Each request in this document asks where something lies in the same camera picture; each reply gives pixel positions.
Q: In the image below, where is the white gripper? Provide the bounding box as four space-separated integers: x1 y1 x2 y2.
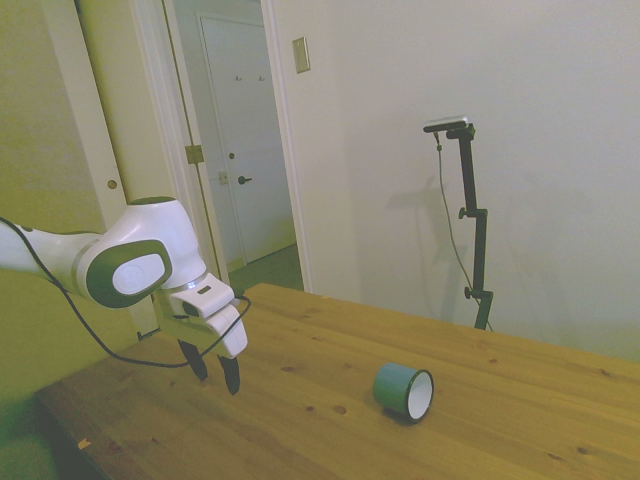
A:
158 293 249 397

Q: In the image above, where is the beige wall switch plate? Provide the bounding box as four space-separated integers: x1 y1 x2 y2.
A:
292 36 311 75

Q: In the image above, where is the black camera stand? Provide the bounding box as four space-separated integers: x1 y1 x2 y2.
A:
433 130 494 332

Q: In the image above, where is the black articulated camera pole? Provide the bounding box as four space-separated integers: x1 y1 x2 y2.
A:
446 124 495 331

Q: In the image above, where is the grey stereo camera bar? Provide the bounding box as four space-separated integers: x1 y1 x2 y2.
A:
423 115 472 134

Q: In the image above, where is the white door frame trim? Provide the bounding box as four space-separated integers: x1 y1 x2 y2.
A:
259 0 314 294

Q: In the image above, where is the open white door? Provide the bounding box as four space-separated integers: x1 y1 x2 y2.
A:
42 0 221 341

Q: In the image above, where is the teal enamel mug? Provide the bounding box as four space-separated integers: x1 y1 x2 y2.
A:
372 362 435 425

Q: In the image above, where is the white panelled closed door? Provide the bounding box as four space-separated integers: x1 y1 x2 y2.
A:
197 12 296 266

